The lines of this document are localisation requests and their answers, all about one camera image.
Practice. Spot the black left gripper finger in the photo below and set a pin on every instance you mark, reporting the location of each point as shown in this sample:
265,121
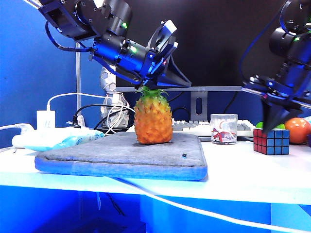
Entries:
175,76
165,86

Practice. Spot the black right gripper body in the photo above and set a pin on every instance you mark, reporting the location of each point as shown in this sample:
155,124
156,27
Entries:
269,89

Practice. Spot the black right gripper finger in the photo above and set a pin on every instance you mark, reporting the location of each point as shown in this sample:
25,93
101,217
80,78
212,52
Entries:
269,111
289,112

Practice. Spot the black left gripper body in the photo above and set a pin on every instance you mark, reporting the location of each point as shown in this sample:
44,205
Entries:
155,65

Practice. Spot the Rubik's cube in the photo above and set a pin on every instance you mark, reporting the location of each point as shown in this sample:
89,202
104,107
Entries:
272,143

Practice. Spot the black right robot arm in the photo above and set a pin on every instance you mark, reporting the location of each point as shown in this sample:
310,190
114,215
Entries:
284,41

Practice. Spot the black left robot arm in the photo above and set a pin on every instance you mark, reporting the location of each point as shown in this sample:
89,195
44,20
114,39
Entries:
80,14

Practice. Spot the green apple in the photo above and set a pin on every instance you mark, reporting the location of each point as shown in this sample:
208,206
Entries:
259,125

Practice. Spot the orange round fruit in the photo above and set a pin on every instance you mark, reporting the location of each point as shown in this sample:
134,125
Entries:
297,131

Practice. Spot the cyan plastic basket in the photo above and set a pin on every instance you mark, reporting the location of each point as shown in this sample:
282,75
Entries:
308,120

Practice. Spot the purple container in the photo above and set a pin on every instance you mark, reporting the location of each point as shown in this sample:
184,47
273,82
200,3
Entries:
309,140

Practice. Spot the grey monitor stand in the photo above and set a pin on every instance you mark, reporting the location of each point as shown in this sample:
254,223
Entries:
194,106

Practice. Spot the plastic pineapple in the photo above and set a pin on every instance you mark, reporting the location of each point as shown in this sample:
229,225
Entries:
153,121

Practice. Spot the white keyboard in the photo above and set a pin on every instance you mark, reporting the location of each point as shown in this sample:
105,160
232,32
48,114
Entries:
189,126

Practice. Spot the clear glass cup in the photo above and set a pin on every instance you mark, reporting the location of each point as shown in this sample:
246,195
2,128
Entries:
223,131

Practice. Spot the silver robot figurine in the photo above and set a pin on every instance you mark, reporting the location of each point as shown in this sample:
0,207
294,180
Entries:
107,81

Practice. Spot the black computer monitor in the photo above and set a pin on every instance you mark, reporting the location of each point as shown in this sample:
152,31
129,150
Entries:
213,36

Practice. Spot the grey felt laptop sleeve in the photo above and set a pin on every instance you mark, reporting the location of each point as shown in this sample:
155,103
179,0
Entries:
121,150

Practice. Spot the blue tissue pack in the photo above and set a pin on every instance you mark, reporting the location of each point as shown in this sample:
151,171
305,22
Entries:
73,140

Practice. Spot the white power adapter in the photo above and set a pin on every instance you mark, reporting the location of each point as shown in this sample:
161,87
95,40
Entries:
46,120

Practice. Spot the white power strip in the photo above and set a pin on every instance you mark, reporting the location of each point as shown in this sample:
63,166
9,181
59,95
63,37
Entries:
48,133

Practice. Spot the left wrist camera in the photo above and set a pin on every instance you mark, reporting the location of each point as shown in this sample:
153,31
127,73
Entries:
165,34

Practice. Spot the aluminium partition post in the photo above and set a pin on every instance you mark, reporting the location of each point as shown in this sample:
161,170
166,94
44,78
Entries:
78,77

